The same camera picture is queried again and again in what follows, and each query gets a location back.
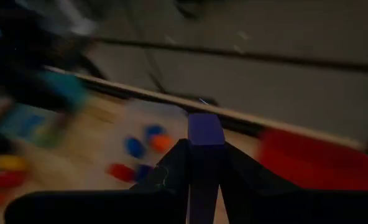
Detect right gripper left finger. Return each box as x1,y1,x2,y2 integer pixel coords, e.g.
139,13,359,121
130,139,192,224

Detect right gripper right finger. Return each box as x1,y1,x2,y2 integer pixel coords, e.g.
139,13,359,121
218,142,300,224

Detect wide blue brick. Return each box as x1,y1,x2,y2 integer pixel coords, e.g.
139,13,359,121
135,164,155,182

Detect small blue stud brick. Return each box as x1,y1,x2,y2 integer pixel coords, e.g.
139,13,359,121
124,136,147,159

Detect purple wooden block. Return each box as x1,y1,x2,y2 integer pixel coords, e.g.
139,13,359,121
186,113,226,224

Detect red stud brick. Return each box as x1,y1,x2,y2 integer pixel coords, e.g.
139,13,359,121
0,170,27,189

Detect yellow block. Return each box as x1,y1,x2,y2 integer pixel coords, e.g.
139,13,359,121
0,155,28,171

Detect small orange block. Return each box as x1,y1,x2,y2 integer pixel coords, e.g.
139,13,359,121
149,134,175,153

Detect small blue block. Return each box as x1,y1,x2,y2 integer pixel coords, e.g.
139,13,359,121
144,124,167,140

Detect red plastic bin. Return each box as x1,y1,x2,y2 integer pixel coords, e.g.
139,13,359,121
257,128,368,191

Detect clear plastic bin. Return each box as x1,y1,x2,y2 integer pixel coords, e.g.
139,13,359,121
104,99,259,190

